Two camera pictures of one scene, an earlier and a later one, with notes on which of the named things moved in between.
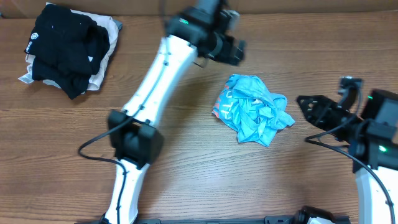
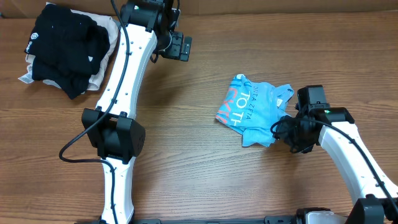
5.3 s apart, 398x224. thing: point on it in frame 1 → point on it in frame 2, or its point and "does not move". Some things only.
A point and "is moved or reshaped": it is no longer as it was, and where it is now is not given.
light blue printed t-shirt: [246, 104] is moved or reshaped
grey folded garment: [119, 23] does not move
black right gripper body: [328, 117] → [296, 135]
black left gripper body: [232, 50] → [181, 46]
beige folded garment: [94, 79] does not move
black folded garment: [68, 48] does not move
